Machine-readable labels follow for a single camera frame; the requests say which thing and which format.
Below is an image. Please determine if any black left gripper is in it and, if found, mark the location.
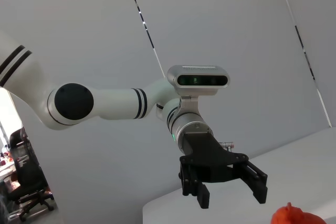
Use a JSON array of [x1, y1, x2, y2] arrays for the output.
[[178, 131, 268, 209]]

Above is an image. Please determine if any red-orange fruit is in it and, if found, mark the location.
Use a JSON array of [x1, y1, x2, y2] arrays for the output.
[[271, 202, 328, 224]]

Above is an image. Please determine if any cluttered white background desk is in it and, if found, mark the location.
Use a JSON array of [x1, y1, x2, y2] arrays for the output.
[[0, 150, 17, 191]]

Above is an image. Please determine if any black office chair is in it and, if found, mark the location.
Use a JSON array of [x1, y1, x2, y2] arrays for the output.
[[7, 126, 55, 221]]

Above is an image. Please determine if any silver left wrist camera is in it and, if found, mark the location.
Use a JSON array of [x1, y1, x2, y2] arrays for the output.
[[166, 65, 230, 120]]

